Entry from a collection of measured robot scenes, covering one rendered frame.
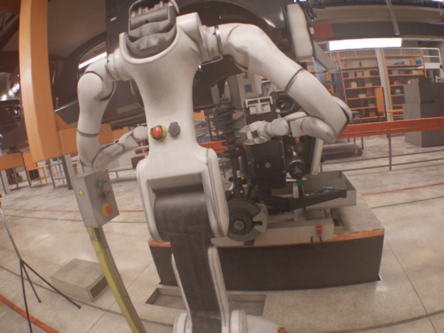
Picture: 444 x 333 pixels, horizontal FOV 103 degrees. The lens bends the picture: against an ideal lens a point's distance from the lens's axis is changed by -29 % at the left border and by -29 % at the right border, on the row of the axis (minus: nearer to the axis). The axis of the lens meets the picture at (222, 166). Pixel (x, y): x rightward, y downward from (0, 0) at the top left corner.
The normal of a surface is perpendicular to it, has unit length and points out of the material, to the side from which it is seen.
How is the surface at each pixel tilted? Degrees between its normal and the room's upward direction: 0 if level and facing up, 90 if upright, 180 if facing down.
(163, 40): 79
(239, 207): 90
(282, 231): 90
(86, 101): 115
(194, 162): 74
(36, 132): 90
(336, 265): 90
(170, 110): 98
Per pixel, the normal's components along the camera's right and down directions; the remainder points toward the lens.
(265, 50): 0.06, 0.04
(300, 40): -0.23, 0.40
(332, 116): 0.25, 0.32
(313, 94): -0.01, 0.30
